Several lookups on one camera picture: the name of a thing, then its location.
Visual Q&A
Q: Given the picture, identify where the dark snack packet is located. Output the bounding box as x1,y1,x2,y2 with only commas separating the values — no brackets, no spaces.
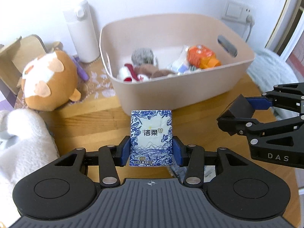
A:
167,165,215,183

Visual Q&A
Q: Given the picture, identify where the brown plush toy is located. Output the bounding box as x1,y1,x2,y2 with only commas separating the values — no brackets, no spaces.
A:
134,64,177,78

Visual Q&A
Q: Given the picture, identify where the clear plastic packet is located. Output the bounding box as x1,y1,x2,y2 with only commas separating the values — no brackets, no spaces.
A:
167,45,190,74

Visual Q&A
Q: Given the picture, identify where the white wall socket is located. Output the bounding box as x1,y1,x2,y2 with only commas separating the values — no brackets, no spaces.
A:
221,0,253,24

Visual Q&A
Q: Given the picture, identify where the blue white tissue pack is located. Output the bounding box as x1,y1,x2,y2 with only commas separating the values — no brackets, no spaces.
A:
129,110,173,167

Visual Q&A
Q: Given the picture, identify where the wooden phone stand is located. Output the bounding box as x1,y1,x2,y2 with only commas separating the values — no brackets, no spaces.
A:
1,35,47,95

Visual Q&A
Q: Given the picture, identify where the orange plastic bottle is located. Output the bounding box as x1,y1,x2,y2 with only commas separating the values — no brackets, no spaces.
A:
187,45,221,69

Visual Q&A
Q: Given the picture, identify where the red white plush toy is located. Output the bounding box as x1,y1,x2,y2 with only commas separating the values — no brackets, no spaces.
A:
116,63,149,82

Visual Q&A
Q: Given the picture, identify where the white thermos bottle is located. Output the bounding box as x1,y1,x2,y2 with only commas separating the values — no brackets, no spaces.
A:
65,0,100,63

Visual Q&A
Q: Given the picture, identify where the white plug and cable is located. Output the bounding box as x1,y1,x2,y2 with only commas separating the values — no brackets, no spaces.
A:
244,15,255,43

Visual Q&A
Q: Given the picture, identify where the green plaid scrunchie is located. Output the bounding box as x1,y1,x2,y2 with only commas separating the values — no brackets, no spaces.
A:
188,65,202,72

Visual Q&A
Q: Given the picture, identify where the purple pen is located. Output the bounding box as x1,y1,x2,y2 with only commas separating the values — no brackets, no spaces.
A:
70,56,89,81

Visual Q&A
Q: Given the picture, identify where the small black box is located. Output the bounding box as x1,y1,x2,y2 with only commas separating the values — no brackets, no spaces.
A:
220,94,255,118

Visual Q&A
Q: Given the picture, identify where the orange white plush toy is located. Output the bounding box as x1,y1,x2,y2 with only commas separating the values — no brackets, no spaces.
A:
21,50,81,111

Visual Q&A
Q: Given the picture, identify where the small wooden figurine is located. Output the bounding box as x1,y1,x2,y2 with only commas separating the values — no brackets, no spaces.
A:
48,41,63,52

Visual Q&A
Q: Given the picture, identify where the beige plastic storage bin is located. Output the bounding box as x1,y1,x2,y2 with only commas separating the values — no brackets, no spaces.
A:
99,13,255,114

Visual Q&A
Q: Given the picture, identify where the white fluffy blanket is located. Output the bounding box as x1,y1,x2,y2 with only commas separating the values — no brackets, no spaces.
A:
1,109,59,227

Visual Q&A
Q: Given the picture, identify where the grey furry toy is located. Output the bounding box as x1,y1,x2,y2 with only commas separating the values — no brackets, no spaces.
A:
131,48,158,67

